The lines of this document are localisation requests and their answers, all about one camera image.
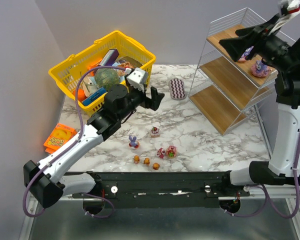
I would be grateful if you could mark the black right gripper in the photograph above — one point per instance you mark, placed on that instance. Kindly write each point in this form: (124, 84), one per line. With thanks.
(261, 33)

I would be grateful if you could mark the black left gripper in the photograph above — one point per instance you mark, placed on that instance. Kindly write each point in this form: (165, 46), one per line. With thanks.
(145, 99)

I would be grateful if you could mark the purple bunny donut toy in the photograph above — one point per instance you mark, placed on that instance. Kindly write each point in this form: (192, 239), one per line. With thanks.
(260, 70)

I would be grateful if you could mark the small purple bunny toy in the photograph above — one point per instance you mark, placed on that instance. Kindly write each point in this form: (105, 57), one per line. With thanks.
(133, 142)

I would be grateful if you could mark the pink strawberry donut toy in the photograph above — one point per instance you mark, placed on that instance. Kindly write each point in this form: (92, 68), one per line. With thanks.
(171, 151)

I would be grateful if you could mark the orange bear toy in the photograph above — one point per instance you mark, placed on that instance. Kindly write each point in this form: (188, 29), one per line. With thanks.
(136, 159)
(146, 161)
(155, 166)

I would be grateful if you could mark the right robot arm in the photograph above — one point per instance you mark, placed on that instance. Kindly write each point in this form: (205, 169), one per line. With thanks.
(283, 167)

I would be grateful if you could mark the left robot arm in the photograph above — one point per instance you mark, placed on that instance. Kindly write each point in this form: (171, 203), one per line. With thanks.
(47, 180)

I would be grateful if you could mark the purple wavy striped sponge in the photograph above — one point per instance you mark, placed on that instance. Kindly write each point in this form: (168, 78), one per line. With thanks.
(177, 89)

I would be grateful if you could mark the strawberry cake toy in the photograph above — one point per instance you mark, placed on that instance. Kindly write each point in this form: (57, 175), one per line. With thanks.
(154, 132)

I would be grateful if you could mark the chips bag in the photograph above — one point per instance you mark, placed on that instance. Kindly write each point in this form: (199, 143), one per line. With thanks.
(127, 62)

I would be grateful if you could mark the blue box in basket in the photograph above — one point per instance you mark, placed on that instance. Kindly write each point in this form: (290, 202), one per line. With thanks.
(94, 96)

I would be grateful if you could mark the red white clown toy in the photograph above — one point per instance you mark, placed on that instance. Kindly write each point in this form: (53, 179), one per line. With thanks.
(161, 153)

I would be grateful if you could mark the green netted melon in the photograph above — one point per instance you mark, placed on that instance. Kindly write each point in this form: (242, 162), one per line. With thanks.
(106, 78)

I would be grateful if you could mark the purple box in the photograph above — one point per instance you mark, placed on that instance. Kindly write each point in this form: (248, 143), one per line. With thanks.
(109, 59)

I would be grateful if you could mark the white bag in basket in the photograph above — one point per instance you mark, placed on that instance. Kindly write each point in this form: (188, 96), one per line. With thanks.
(89, 85)

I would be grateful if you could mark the orange candy box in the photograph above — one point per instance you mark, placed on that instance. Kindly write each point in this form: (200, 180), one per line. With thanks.
(94, 64)

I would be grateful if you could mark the orange ball in basket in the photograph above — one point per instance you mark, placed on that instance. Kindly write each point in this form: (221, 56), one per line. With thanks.
(81, 95)

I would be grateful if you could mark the orange scrub daddy box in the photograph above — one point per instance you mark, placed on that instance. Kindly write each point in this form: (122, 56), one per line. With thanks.
(60, 135)

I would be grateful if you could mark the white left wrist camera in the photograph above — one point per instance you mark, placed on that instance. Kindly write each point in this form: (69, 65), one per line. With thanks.
(137, 79)

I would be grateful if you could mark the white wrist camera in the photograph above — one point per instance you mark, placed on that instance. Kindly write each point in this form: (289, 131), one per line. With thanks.
(288, 9)
(137, 79)

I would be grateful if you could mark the white wire wooden shelf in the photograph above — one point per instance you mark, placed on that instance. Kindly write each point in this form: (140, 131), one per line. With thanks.
(224, 91)

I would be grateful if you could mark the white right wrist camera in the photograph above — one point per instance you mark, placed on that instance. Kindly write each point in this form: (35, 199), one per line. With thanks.
(288, 9)

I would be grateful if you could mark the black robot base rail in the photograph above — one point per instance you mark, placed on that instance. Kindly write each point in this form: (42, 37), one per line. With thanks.
(144, 190)

